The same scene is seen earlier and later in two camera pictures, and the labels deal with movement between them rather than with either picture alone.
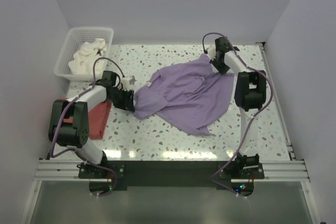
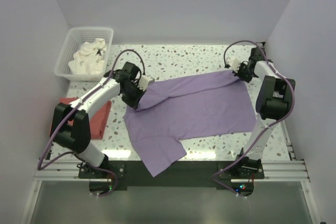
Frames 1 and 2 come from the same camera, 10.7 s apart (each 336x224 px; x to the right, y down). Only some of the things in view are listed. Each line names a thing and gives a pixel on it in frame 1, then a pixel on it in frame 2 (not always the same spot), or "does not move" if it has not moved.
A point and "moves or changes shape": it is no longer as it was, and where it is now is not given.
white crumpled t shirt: x=82 y=63 does not move
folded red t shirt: x=97 y=119 does not move
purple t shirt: x=193 y=94 moves or changes shape
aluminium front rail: x=273 y=171 does not move
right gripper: x=221 y=70 -> x=247 y=80
